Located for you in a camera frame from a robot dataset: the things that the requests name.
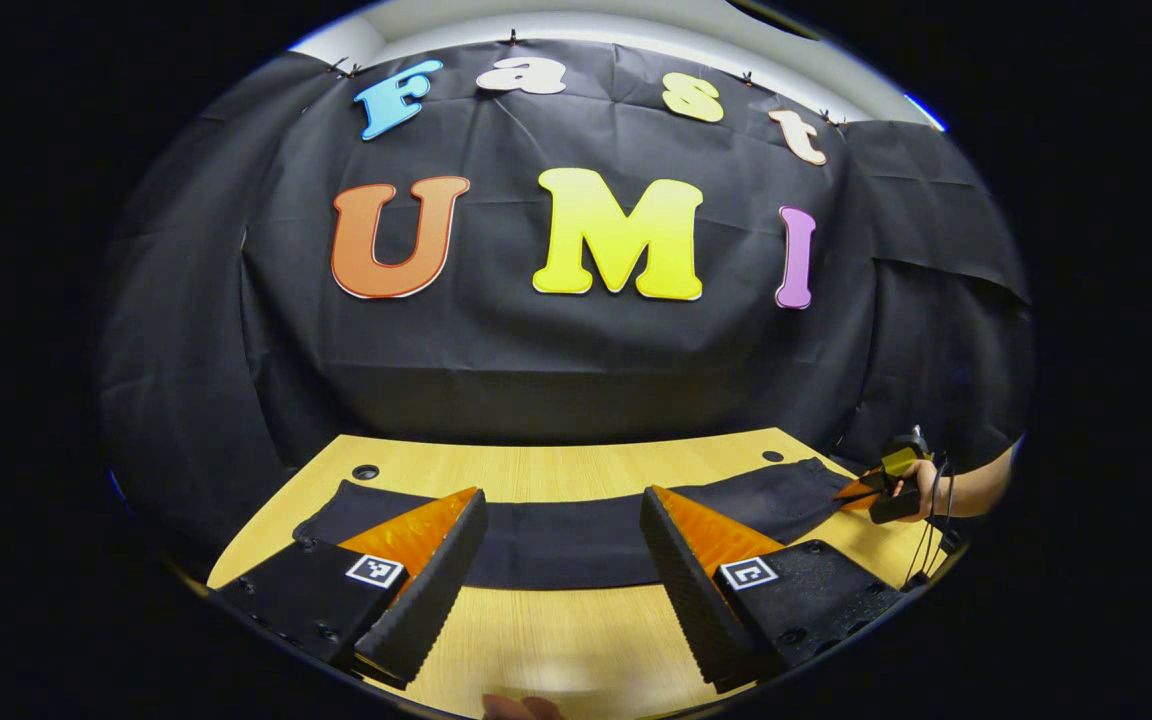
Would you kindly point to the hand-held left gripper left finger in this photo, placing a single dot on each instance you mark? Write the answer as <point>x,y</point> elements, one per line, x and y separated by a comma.
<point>441,590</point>

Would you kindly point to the dark grey jeans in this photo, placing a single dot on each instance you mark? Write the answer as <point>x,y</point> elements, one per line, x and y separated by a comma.
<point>566,545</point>

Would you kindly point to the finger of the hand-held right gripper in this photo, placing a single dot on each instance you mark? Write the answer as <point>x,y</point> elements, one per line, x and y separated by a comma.
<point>858,492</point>

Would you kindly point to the black backdrop cloth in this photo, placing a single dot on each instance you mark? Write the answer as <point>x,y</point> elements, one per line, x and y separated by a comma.
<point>536,380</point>

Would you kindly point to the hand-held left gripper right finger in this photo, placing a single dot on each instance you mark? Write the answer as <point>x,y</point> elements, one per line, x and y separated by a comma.
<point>691,600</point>

